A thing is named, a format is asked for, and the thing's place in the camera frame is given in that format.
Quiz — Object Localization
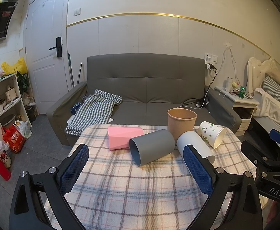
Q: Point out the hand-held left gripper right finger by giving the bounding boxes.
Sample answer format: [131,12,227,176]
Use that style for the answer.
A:
[183,144,264,230]

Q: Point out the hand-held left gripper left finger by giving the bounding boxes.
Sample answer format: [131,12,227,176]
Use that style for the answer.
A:
[8,144,90,230]

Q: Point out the grey cup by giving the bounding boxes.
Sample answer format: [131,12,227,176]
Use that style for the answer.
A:
[129,129,175,166]

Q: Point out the white cup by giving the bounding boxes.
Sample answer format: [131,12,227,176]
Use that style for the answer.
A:
[177,131,216,164]

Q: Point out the leaf print paper cup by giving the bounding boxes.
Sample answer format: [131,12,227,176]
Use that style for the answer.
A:
[198,121,227,149]

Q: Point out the brown paper cup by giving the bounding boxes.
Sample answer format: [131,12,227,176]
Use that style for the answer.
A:
[167,108,197,141]

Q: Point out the white blanket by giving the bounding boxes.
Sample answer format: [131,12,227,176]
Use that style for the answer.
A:
[254,88,280,130]

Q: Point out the white nightstand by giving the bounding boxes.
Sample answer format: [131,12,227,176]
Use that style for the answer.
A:
[214,86,260,136]

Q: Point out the striped pillow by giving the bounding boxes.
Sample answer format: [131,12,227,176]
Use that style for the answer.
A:
[262,77,280,104]

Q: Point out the pink box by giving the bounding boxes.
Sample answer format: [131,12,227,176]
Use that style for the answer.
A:
[107,126,144,151]

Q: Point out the plaid tablecloth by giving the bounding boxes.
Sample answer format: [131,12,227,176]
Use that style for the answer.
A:
[44,124,267,230]

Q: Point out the blue packet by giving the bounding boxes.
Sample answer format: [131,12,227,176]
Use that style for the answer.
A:
[70,103,82,114]

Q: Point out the green checked cloth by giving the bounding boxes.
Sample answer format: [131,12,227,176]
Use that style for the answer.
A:
[66,89,122,136]

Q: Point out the white plastic bag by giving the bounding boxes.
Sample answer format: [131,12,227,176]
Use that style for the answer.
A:
[13,120,33,139]

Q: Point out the red paper bag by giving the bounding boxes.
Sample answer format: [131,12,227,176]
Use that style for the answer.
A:
[2,125,25,153]

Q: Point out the black bin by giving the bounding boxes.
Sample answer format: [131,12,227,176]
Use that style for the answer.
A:
[26,107,36,122]

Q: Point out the cream bed headboard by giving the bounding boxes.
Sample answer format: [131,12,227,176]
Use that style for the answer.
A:
[246,57,280,94]

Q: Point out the grey basin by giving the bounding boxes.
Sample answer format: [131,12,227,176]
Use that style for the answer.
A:
[0,114,16,127]

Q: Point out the white storage shelf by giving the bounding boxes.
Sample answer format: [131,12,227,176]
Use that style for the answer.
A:
[0,73,31,128]

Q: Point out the metal pole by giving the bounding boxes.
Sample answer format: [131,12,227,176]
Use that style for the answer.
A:
[77,62,83,85]

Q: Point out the white door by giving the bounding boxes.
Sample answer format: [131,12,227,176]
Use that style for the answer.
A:
[25,0,69,114]

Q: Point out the green potted plant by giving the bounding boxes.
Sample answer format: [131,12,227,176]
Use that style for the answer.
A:
[17,72,30,96]

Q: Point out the grey sofa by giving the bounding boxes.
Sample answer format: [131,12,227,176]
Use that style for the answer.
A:
[46,53,242,146]

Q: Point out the yellow plastic bag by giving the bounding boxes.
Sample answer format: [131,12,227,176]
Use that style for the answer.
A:
[1,57,27,75]

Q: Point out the black cable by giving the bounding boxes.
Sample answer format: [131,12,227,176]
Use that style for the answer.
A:
[196,67,218,108]

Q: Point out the white cable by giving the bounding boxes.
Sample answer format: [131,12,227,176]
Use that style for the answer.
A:
[220,43,241,96]

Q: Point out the white wall outlet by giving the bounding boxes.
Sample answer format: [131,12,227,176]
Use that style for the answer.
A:
[204,53,218,63]

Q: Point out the green mop handle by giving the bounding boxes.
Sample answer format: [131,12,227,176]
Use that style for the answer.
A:
[68,53,75,88]

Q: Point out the black door lock handle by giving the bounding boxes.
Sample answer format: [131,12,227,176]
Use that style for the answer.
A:
[49,37,62,58]

